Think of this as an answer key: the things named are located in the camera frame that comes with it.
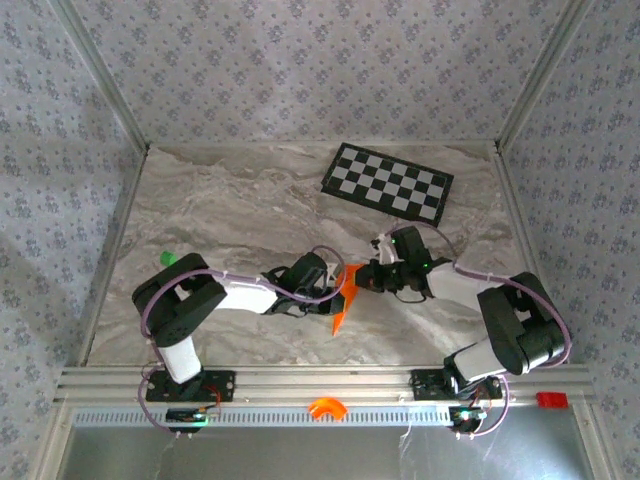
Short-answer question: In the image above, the grey metal sheet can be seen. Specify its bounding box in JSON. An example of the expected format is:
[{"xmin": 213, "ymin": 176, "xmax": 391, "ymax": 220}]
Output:
[{"xmin": 64, "ymin": 424, "xmax": 594, "ymax": 480}]

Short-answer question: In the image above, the black white checkerboard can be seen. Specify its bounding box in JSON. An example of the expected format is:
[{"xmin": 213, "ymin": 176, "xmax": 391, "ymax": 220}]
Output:
[{"xmin": 319, "ymin": 142, "xmax": 455, "ymax": 230}]

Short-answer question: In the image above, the orange plastic arc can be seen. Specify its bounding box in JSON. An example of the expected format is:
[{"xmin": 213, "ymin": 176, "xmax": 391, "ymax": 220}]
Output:
[{"xmin": 307, "ymin": 396, "xmax": 349, "ymax": 422}]

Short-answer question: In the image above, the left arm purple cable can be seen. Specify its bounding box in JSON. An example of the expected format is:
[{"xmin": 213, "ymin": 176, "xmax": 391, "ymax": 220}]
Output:
[{"xmin": 142, "ymin": 244, "xmax": 347, "ymax": 436}]

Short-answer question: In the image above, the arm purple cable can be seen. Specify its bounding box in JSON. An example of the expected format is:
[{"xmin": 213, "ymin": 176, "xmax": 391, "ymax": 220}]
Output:
[
  {"xmin": 142, "ymin": 244, "xmax": 347, "ymax": 436},
  {"xmin": 382, "ymin": 222, "xmax": 573, "ymax": 439}
]

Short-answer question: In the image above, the aluminium mounting rail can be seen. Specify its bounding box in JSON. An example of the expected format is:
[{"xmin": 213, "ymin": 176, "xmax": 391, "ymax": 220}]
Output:
[{"xmin": 53, "ymin": 364, "xmax": 596, "ymax": 404}]

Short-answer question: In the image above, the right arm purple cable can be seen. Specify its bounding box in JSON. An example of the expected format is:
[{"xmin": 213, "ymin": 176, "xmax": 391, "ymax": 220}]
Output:
[{"xmin": 382, "ymin": 222, "xmax": 573, "ymax": 439}]

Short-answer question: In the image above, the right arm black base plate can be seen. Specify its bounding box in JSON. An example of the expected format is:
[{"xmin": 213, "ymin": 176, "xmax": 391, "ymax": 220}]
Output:
[{"xmin": 409, "ymin": 368, "xmax": 504, "ymax": 402}]

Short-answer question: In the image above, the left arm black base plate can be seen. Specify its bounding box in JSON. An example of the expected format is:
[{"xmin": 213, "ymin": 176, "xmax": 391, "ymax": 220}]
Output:
[{"xmin": 144, "ymin": 368, "xmax": 237, "ymax": 404}]

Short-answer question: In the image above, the slotted grey cable duct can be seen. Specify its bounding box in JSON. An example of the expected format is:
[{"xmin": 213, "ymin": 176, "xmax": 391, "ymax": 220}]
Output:
[{"xmin": 72, "ymin": 405, "xmax": 576, "ymax": 429}]

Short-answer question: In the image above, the aluminium side rail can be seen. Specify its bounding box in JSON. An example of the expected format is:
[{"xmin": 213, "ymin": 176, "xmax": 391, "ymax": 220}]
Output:
[
  {"xmin": 492, "ymin": 147, "xmax": 571, "ymax": 365},
  {"xmin": 74, "ymin": 147, "xmax": 149, "ymax": 367}
]

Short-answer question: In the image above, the aluminium frame post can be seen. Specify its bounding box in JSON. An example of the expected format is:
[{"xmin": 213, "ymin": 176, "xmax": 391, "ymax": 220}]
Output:
[
  {"xmin": 494, "ymin": 0, "xmax": 601, "ymax": 152},
  {"xmin": 49, "ymin": 0, "xmax": 151, "ymax": 152}
]

